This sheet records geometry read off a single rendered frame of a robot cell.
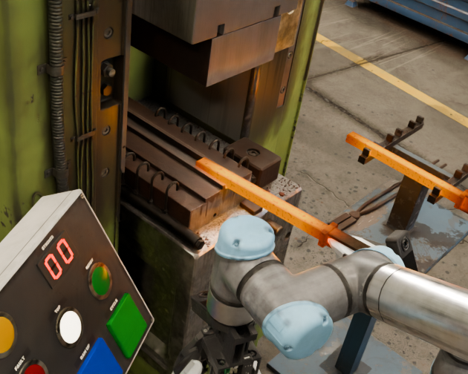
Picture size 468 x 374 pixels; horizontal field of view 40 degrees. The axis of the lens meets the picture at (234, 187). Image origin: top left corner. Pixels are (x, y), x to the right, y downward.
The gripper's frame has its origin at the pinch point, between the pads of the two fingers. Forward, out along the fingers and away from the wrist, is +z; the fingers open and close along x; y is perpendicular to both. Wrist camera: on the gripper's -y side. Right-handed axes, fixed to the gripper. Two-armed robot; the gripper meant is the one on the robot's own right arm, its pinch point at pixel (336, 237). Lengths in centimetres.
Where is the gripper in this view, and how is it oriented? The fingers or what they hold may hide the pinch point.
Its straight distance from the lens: 129.7
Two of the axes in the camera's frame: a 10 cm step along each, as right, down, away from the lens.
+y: -1.1, 8.0, 5.9
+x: 6.5, -3.9, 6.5
